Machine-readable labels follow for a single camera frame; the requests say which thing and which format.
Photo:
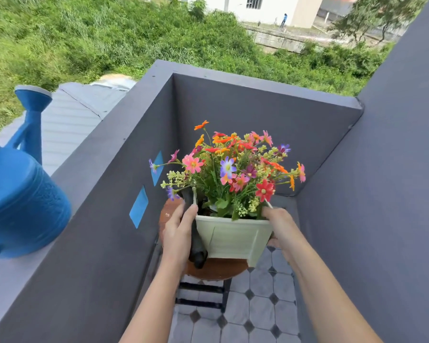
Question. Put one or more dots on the large blue tape patch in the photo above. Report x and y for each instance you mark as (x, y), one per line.
(139, 207)

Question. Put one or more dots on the person's left thumb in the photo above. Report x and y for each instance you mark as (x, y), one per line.
(191, 217)

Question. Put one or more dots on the person's left hand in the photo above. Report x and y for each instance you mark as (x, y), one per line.
(175, 239)

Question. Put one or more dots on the person's right forearm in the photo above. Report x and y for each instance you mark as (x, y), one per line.
(325, 300)

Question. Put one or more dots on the small blue tape patch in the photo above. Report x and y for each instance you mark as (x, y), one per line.
(158, 167)

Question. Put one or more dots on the green tree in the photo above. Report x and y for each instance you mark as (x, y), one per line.
(375, 16)

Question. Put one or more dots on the grey concrete boundary wall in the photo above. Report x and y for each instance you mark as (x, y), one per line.
(275, 39)

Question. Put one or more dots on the colourful artificial flower bunch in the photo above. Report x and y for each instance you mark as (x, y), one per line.
(232, 171)

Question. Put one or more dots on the round brown wooden stool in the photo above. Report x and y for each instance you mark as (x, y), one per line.
(218, 269)

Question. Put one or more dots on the green bushes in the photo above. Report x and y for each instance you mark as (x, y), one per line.
(93, 35)

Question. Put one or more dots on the white building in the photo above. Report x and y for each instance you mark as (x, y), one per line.
(271, 8)

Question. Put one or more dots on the person's right hand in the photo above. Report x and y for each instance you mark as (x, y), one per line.
(284, 232)

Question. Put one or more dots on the person's right thumb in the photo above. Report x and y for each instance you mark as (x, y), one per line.
(271, 213)

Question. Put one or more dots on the white plastic flower pot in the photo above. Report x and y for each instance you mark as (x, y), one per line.
(232, 237)

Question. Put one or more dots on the blue plastic watering can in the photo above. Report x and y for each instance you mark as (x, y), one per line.
(21, 203)

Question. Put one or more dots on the grey corrugated metal roof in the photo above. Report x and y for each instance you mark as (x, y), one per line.
(71, 117)

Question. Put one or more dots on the person's left forearm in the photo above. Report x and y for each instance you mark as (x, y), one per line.
(153, 303)

